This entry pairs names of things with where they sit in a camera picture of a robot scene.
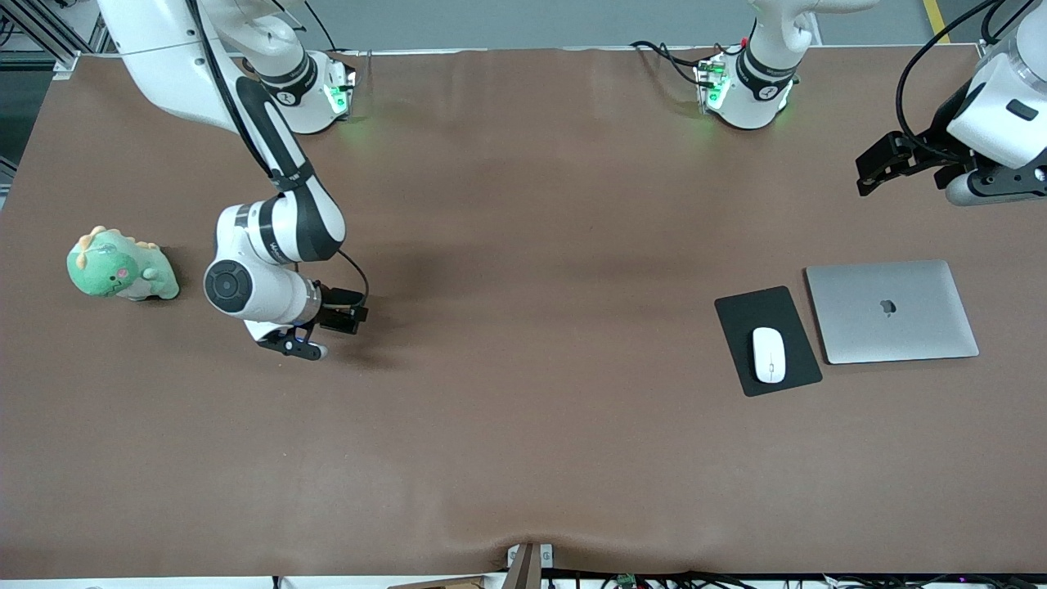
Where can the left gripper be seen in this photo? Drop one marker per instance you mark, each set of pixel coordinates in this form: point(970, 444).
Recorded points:
point(931, 150)

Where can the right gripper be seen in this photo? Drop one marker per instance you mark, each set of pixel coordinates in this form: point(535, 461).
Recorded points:
point(334, 312)

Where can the aluminium frame profile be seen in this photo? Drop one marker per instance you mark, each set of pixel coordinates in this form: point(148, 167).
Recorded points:
point(41, 33)

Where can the black mouse pad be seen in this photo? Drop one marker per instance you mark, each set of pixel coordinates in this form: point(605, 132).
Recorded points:
point(736, 327)

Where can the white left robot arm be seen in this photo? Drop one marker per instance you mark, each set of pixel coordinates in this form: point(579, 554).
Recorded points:
point(765, 74)

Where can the green-lit circuit board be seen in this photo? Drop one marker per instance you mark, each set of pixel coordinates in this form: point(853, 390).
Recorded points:
point(710, 83)
point(339, 94)

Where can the metal table edge bracket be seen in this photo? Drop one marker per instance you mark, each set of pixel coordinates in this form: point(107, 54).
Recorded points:
point(527, 564)

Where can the brown table cover mat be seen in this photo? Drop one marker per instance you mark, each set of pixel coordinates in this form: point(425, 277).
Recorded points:
point(532, 425)

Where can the silver closed laptop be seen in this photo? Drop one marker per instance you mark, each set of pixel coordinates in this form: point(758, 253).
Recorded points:
point(891, 327)

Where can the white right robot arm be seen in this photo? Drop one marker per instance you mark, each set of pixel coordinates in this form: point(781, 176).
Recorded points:
point(270, 237)

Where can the white computer mouse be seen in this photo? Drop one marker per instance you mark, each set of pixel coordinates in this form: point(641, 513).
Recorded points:
point(769, 356)

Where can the green dinosaur plush toy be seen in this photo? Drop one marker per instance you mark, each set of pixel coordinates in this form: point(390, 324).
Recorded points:
point(114, 270)

